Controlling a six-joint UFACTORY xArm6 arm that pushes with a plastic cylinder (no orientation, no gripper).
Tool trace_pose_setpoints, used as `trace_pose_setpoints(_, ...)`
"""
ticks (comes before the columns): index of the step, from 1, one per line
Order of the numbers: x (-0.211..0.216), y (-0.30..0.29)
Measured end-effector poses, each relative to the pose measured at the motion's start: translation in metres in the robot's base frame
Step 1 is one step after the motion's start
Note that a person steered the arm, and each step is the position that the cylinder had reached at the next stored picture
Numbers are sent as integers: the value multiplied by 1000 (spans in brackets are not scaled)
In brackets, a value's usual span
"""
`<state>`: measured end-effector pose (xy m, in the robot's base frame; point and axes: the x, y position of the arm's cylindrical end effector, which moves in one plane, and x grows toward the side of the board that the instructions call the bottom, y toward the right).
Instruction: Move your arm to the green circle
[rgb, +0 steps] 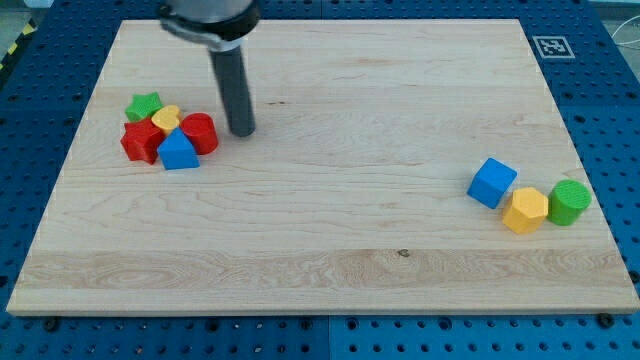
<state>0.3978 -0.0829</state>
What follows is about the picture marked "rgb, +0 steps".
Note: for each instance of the light wooden board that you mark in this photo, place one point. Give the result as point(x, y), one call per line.
point(349, 198)

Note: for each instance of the red cylinder block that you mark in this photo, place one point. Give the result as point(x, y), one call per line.
point(200, 129)

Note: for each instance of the blue triangular prism block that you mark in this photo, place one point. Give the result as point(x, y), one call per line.
point(177, 152)

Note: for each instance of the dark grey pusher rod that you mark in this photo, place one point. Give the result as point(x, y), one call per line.
point(231, 79)

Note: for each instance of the yellow heart block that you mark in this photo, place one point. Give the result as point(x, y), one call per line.
point(167, 118)

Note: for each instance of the blue cube block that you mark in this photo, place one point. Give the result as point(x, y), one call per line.
point(491, 182)

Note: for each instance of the red star block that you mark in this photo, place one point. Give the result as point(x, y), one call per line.
point(141, 140)

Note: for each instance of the green star block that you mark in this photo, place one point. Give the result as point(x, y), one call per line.
point(143, 106)

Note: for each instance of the yellow hexagon block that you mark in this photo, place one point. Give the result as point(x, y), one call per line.
point(525, 210)

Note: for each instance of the green cylinder block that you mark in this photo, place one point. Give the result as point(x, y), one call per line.
point(567, 202)

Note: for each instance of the white fiducial marker tag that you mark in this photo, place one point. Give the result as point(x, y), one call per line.
point(553, 47)

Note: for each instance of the black yellow hazard tape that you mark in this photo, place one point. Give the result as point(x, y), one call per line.
point(15, 49)

